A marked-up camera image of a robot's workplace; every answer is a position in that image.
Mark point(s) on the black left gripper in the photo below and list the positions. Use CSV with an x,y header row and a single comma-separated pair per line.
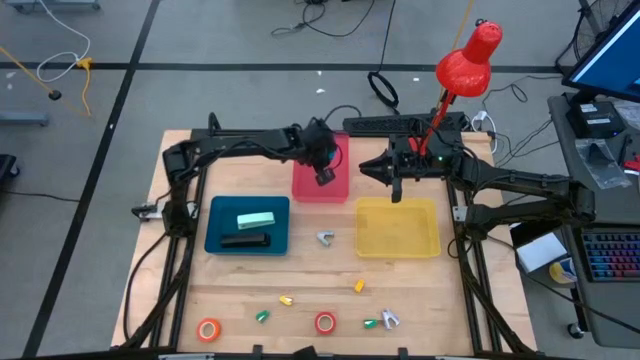
x,y
317,145

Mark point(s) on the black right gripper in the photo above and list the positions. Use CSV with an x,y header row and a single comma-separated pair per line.
x,y
400,167

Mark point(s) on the mint green stapler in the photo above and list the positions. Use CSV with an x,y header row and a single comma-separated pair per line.
x,y
256,220

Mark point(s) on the yellow mini stapler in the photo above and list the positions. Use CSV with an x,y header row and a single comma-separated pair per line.
x,y
359,285
286,300

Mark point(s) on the black stapler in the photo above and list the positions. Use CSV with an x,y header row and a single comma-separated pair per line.
x,y
245,241

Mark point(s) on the red tape roll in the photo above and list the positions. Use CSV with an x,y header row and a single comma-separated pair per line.
x,y
317,323

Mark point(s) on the orange tape roll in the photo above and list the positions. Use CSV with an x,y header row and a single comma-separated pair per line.
x,y
199,330

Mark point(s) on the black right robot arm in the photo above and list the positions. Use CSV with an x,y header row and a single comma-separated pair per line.
x,y
525,180

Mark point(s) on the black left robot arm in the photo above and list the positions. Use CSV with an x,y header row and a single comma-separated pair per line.
x,y
240,140

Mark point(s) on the grey staple remover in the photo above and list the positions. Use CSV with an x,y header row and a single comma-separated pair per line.
x,y
324,239

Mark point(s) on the white staple remover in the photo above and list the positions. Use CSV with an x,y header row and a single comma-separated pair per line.
x,y
388,318

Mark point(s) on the pink plastic tray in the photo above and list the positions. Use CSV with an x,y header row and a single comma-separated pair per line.
x,y
307,187

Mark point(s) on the black power strip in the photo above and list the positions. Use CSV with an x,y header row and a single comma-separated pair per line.
x,y
370,124

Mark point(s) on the yellow plastic tray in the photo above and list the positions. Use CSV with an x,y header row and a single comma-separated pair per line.
x,y
400,235

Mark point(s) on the white power adapter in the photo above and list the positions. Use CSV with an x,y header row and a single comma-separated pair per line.
x,y
480,119

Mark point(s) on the blue plastic tray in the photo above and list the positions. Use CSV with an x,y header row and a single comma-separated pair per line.
x,y
220,220

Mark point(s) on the red desk lamp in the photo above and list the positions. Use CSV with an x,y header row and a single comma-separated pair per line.
x,y
465,70

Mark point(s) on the white box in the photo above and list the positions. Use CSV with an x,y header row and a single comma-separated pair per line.
x,y
542,255

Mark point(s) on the yellow and blue roll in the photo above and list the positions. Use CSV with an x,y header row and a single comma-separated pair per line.
x,y
560,272

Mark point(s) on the black box with labels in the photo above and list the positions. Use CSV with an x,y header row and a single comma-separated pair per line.
x,y
595,125

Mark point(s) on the clear plastic bag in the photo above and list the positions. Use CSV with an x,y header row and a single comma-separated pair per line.
x,y
600,165

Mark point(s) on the grey side desk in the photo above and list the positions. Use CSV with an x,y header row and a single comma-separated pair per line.
x,y
615,210

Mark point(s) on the backlit black keyboard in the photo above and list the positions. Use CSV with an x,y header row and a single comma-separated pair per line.
x,y
612,255

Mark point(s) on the black floor fan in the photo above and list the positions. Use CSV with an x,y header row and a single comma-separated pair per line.
x,y
587,35

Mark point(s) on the black computer monitor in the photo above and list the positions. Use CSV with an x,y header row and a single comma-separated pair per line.
x,y
615,60

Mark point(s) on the grey floor beam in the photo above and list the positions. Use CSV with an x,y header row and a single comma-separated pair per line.
x,y
22,119

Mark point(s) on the grey cart base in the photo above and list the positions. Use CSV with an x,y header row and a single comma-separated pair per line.
x,y
50,5

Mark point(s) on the black floor object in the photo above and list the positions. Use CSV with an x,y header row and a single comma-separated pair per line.
x,y
6,170

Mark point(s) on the black aluminium table frame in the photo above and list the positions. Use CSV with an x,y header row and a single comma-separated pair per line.
x,y
215,126

